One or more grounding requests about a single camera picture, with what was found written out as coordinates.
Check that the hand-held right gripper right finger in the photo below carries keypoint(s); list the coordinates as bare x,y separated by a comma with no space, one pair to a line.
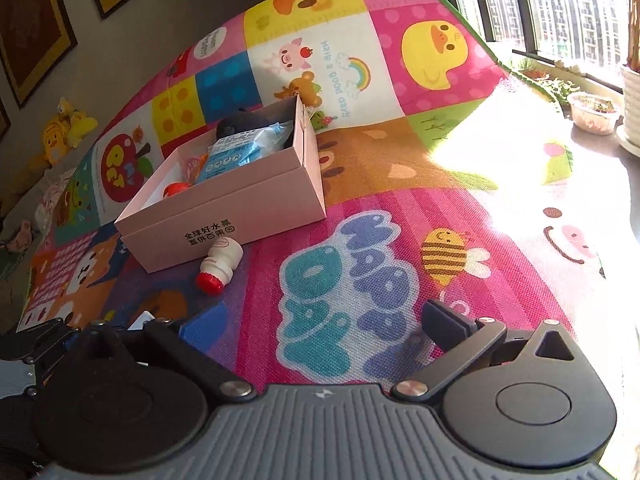
440,321

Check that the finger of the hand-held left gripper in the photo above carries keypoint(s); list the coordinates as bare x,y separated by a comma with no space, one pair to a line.
47,340

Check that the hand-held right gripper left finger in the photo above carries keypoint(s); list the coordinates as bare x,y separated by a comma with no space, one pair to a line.
200,331

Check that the small white red-capped bottle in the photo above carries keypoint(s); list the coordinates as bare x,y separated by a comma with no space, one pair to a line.
222,257

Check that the pink cardboard box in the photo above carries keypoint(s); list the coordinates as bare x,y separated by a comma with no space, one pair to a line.
225,210

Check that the red hooded doll figure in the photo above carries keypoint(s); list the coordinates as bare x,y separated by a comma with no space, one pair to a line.
175,191

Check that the blue tissue pack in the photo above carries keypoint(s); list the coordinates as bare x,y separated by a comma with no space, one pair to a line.
235,152

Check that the black plush toy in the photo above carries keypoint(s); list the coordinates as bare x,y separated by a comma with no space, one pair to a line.
240,122

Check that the pink crumpled garment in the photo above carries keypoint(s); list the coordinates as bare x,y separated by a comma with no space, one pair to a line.
19,235

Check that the colourful cartoon play mat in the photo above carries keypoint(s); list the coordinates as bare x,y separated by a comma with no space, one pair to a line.
400,185

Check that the floral white cloth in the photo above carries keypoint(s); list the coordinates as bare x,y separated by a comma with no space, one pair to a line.
52,197

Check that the yellow duck plush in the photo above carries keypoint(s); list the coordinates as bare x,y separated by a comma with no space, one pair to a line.
50,142

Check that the yellow dog plush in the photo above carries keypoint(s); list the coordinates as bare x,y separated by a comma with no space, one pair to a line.
80,122

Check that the plastic food container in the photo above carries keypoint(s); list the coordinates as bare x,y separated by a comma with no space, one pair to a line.
594,115

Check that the small green succulent plants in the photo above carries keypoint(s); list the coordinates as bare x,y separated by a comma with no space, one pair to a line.
547,82

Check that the white plant pot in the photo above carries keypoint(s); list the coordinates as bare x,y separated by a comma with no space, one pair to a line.
631,105

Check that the black window frame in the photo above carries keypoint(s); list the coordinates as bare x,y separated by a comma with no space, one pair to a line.
505,5

